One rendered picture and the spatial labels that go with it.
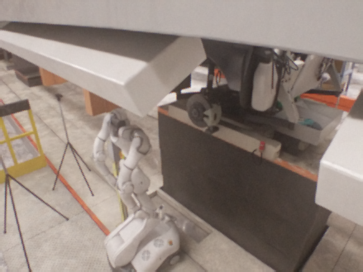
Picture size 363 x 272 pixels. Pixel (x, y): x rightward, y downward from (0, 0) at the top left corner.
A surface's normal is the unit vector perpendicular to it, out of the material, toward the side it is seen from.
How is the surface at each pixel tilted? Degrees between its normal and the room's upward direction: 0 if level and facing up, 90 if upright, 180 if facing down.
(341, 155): 27
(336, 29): 90
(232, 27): 90
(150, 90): 90
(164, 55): 90
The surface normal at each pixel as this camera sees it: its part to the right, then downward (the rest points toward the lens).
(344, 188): -0.65, 0.69
